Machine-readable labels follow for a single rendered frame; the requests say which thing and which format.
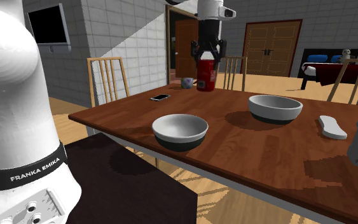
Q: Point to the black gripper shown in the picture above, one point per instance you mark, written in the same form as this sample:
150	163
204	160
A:
209	31

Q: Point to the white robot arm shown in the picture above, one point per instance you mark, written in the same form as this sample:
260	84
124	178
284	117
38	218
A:
14	93

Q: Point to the brown open door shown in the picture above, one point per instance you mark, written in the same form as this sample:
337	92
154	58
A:
186	46

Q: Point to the red can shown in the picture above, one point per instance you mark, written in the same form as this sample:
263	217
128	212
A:
205	76

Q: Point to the patterned cup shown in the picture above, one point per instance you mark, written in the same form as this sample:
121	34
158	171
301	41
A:
187	83

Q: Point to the light wooden chair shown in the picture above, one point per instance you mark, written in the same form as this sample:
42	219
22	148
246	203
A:
243	74
336	83
104	60

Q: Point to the brown double door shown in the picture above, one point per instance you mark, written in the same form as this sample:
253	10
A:
271	46

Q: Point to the black smartphone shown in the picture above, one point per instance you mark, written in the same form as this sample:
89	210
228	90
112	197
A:
160	97

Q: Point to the white bowl with black base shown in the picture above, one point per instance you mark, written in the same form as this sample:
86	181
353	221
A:
274	108
180	128

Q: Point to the brown wooden table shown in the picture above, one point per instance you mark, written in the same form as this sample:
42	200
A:
259	155

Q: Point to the bed with red blanket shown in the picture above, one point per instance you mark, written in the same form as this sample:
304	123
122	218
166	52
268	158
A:
330	73

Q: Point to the white remote control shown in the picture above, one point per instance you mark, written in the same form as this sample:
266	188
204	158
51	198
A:
332	127

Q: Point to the dark robot stand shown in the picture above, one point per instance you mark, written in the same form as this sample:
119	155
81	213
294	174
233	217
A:
129	192

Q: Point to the black window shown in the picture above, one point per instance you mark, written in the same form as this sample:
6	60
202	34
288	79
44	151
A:
47	26

